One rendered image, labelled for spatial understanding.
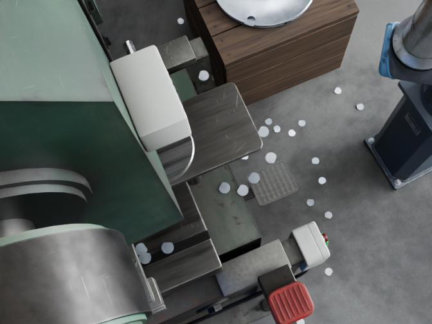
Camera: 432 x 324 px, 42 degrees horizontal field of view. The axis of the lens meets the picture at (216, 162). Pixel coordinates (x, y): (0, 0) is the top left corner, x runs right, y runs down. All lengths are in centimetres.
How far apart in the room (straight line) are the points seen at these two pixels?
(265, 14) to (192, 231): 75
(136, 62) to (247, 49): 112
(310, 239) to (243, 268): 14
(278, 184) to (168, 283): 67
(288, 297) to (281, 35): 82
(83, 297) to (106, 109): 11
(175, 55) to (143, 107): 80
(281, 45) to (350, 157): 46
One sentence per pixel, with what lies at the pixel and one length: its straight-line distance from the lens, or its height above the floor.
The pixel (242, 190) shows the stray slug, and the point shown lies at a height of 65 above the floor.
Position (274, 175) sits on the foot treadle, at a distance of 163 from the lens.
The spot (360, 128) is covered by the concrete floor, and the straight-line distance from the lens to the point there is 188.
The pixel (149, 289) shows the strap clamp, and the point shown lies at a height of 75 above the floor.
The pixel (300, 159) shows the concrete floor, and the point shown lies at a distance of 182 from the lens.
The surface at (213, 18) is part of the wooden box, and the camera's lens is 161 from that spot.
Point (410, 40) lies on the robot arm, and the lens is 117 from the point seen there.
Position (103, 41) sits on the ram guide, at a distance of 80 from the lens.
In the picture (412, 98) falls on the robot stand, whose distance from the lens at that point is 145.
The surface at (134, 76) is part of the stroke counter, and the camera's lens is 45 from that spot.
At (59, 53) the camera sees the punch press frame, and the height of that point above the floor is 145.
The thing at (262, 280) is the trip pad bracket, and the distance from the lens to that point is 103.
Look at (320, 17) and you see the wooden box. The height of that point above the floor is 35.
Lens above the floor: 174
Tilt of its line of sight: 73 degrees down
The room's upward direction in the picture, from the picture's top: 12 degrees counter-clockwise
